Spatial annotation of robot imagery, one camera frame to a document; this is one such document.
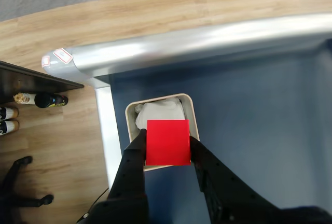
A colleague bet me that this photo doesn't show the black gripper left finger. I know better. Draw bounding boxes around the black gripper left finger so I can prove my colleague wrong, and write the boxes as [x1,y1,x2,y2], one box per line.
[88,128,150,224]

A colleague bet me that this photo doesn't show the white bottle gold cap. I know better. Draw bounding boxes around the white bottle gold cap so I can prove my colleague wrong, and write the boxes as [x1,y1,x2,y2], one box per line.
[0,106,20,120]
[0,119,20,136]

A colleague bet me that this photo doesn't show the red cube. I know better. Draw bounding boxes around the red cube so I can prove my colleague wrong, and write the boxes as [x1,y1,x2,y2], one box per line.
[146,119,192,166]

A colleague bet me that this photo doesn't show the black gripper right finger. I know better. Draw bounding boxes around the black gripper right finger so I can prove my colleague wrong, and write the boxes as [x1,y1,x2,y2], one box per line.
[190,135,286,224]

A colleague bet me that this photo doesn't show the white crumpled tissue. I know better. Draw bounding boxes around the white crumpled tissue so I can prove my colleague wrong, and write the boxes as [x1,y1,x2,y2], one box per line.
[134,96,191,136]

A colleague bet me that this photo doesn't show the dark shelf board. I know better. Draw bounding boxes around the dark shelf board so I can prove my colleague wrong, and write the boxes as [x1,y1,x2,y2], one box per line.
[0,60,85,104]

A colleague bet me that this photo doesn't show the beige box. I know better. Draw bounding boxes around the beige box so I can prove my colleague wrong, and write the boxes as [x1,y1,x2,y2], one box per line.
[124,93,200,173]

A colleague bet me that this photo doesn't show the silver table rail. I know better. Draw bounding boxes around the silver table rail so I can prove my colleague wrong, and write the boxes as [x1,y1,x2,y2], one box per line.
[41,11,332,188]

